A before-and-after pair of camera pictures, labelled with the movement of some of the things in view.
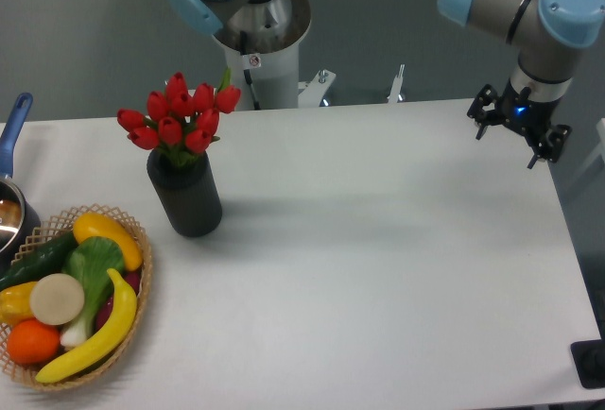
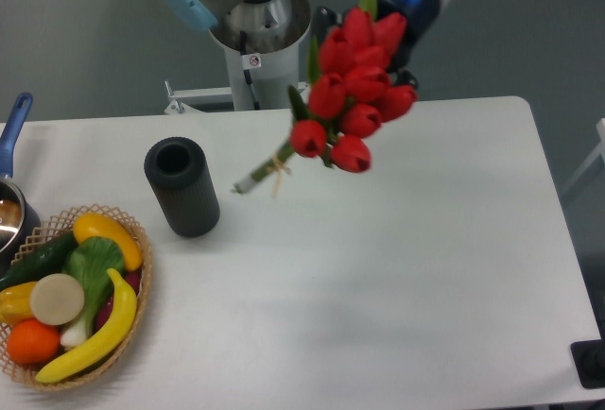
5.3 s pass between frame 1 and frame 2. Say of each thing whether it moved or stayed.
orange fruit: stayed
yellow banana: stayed
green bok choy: stayed
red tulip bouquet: moved
